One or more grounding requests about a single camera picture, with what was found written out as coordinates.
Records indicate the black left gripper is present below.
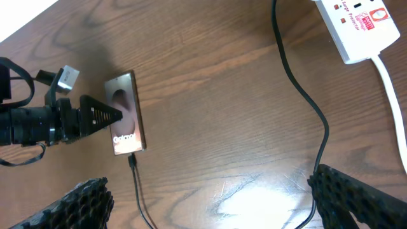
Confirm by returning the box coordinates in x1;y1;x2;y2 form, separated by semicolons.
13;95;123;229

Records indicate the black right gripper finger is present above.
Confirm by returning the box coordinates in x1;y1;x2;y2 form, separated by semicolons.
307;164;406;229

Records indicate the black USB charging cable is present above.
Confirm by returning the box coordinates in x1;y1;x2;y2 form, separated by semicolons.
127;0;330;229

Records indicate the white power strip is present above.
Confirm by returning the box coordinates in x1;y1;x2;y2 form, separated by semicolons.
315;0;401;64

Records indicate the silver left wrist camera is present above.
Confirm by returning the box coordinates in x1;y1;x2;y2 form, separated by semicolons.
57;66;79;94

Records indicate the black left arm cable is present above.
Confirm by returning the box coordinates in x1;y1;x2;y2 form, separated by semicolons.
0;57;58;167

